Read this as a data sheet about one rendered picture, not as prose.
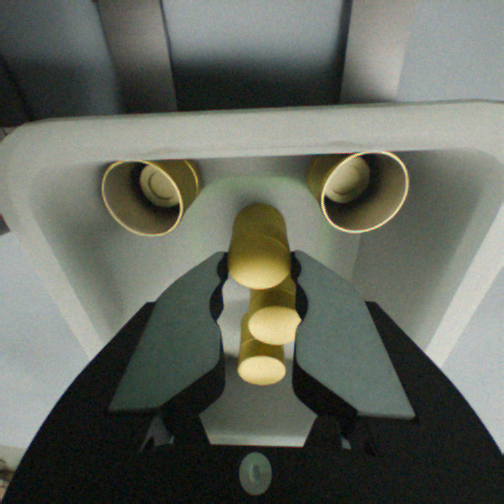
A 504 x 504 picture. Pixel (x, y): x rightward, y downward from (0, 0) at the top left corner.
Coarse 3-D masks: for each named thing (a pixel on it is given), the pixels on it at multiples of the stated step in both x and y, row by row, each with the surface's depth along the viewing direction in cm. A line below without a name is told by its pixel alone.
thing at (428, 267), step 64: (64, 128) 6; (128, 128) 6; (192, 128) 6; (256, 128) 6; (320, 128) 6; (384, 128) 6; (448, 128) 6; (0, 192) 7; (64, 192) 9; (256, 192) 14; (448, 192) 9; (64, 256) 9; (128, 256) 13; (192, 256) 17; (320, 256) 17; (384, 256) 13; (448, 256) 9; (128, 320) 13; (448, 320) 10; (256, 384) 21
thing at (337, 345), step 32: (320, 288) 9; (352, 288) 9; (320, 320) 8; (352, 320) 8; (320, 352) 7; (352, 352) 7; (384, 352) 7; (320, 384) 6; (352, 384) 6; (384, 384) 6; (352, 416) 6; (384, 416) 6
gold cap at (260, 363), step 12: (240, 336) 19; (252, 336) 17; (240, 348) 17; (252, 348) 16; (264, 348) 16; (276, 348) 16; (240, 360) 16; (252, 360) 16; (264, 360) 16; (276, 360) 16; (240, 372) 16; (252, 372) 16; (264, 372) 16; (276, 372) 16; (264, 384) 17
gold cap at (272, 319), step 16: (272, 288) 14; (288, 288) 15; (256, 304) 14; (272, 304) 13; (288, 304) 13; (256, 320) 14; (272, 320) 14; (288, 320) 14; (256, 336) 15; (272, 336) 14; (288, 336) 14
